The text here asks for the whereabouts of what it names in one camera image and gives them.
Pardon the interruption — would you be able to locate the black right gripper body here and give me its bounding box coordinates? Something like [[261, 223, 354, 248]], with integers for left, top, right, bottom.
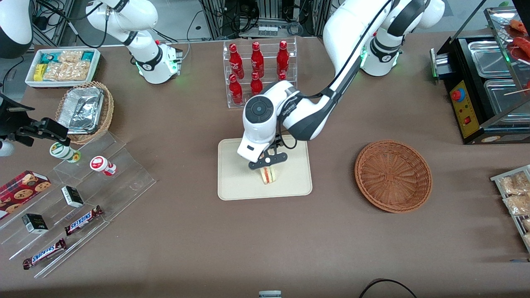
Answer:
[[0, 94, 69, 147]]

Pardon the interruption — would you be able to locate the triangle sandwich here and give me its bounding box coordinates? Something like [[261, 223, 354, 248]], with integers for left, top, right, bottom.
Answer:
[[260, 166, 277, 185]]

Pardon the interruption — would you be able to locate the beige plastic tray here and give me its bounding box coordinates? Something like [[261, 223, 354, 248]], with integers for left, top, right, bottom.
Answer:
[[217, 134, 313, 201]]

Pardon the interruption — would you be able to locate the light wicker basket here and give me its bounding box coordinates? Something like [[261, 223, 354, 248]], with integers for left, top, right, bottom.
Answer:
[[55, 81, 115, 145]]

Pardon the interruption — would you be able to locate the round brown wicker basket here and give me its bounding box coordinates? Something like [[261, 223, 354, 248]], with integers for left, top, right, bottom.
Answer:
[[354, 139, 433, 214]]

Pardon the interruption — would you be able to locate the green and white cup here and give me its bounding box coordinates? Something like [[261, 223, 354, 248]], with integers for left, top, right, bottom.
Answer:
[[50, 142, 82, 163]]

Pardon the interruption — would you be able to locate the stack of foil trays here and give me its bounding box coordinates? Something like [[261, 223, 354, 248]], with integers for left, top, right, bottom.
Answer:
[[57, 86, 105, 134]]

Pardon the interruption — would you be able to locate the white rectangular snack bin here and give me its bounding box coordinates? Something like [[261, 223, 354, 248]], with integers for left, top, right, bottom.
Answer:
[[25, 48, 101, 89]]

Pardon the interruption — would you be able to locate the clear bag of crackers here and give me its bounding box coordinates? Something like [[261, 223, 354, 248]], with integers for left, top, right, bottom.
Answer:
[[57, 50, 84, 63], [43, 61, 90, 82]]

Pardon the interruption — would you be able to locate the red and white cup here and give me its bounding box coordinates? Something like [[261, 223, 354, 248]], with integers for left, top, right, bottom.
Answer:
[[90, 156, 117, 176]]

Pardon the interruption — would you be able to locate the clear acrylic bottle rack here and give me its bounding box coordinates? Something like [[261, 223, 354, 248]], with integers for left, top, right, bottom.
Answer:
[[223, 36, 298, 109]]

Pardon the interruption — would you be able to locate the red cookie box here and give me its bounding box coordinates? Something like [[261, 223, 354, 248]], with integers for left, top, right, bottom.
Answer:
[[0, 170, 52, 220]]

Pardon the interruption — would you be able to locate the small black carton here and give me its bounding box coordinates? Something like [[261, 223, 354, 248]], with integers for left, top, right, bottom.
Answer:
[[61, 186, 84, 208], [22, 214, 49, 234]]

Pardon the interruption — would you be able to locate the clear acrylic stepped shelf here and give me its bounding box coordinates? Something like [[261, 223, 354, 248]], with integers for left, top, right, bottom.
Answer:
[[0, 132, 157, 279]]

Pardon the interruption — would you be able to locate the Snickers chocolate bar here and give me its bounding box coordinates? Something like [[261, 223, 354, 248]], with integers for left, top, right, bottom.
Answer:
[[64, 205, 104, 236], [23, 238, 67, 270]]

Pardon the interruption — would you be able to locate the metal equipment rack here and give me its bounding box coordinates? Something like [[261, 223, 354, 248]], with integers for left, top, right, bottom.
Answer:
[[199, 0, 332, 40]]

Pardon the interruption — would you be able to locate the black food warmer machine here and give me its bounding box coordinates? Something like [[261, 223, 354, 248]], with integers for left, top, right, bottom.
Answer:
[[430, 6, 530, 145]]

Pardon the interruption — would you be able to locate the steel food pan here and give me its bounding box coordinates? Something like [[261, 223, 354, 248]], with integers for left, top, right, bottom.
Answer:
[[468, 40, 515, 79], [483, 78, 530, 115]]

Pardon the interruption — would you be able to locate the black cable loop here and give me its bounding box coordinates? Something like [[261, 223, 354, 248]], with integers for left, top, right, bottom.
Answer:
[[359, 279, 418, 298]]

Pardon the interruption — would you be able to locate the grey wire rack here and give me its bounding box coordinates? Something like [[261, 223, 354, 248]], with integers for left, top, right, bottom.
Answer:
[[490, 165, 530, 253]]

